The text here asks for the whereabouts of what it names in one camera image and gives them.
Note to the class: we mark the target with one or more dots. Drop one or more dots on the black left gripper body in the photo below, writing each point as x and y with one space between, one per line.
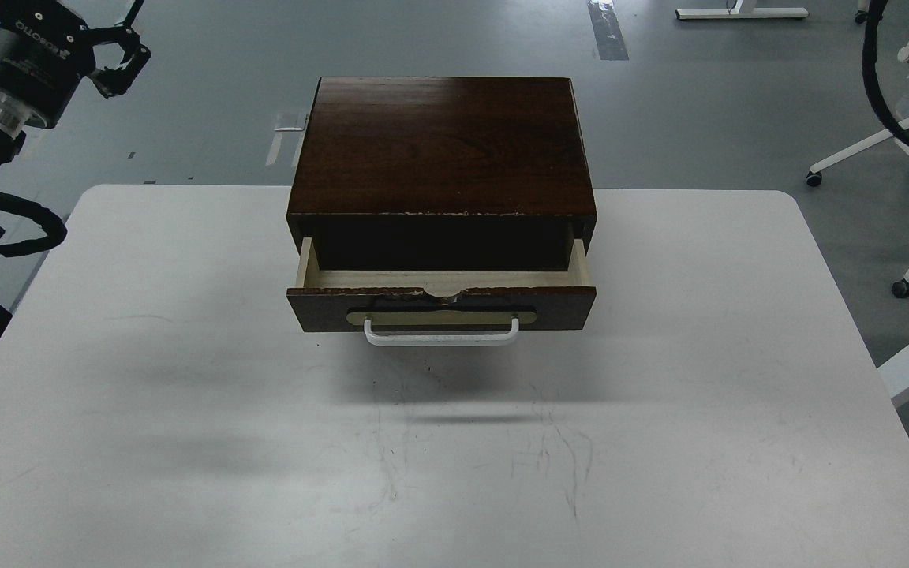
43 57

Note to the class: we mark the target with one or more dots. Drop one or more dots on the grey floor tape strip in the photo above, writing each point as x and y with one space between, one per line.
609 41

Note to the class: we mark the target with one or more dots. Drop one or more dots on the white desk leg base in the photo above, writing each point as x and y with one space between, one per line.
742 11

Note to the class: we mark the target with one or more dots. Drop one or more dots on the white floor tape marks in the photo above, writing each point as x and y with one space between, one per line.
287 137

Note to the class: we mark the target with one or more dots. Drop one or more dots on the dark wooden drawer cabinet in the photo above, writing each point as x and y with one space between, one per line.
443 173

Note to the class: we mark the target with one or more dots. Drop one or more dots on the wooden drawer with white handle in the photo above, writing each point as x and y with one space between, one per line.
441 308

